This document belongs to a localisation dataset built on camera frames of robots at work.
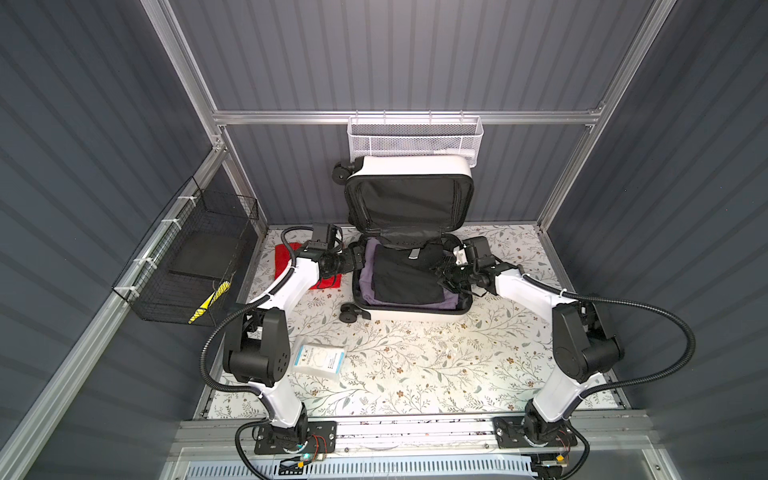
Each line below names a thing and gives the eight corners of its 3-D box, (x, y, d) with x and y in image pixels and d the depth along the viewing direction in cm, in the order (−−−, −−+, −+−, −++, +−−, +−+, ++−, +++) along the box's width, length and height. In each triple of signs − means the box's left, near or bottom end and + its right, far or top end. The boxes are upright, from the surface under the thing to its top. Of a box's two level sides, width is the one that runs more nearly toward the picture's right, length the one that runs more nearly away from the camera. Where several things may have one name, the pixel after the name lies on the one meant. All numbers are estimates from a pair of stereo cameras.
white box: (292, 380, 85) (289, 376, 82) (299, 348, 91) (296, 343, 88) (343, 380, 85) (341, 376, 82) (346, 348, 91) (345, 343, 88)
